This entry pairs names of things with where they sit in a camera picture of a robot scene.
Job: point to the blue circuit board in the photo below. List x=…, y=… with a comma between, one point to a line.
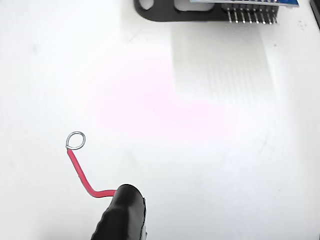
x=250, y=5

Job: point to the black plastic bracket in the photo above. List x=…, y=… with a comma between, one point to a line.
x=165, y=13

